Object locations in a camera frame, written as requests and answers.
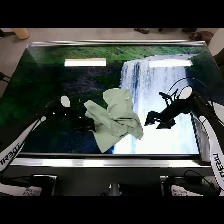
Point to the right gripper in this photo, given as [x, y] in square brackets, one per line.
[153, 118]

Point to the pale green shirt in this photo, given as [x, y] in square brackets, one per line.
[117, 114]

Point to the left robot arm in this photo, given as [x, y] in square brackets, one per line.
[10, 150]

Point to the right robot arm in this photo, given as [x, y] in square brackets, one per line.
[216, 154]

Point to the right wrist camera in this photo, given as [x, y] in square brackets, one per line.
[165, 97]

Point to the silver frame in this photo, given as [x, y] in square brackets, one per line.
[100, 162]

